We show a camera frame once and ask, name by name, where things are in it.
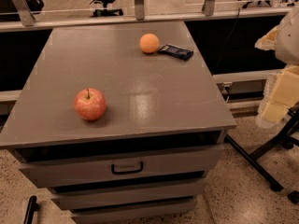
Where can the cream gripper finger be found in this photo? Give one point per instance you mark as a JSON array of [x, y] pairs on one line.
[[281, 92], [268, 41]]

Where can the grey drawer cabinet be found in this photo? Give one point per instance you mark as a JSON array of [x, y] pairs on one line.
[[163, 111]]

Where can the black stand legs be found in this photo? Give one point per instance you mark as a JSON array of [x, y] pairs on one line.
[[266, 160]]

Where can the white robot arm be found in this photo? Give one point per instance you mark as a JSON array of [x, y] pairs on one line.
[[286, 49]]

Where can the dark blue rxbar wrapper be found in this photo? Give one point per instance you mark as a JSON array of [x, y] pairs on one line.
[[176, 52]]

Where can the orange fruit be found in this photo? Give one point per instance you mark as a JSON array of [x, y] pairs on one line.
[[149, 43]]

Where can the metal railing frame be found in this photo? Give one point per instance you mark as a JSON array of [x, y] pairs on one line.
[[58, 13]]

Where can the black object on floor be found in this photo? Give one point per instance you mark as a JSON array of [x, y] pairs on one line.
[[32, 207]]

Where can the red apple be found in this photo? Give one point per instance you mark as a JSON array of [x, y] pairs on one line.
[[90, 104]]

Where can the black drawer handle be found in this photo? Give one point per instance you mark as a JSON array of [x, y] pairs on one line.
[[127, 168]]

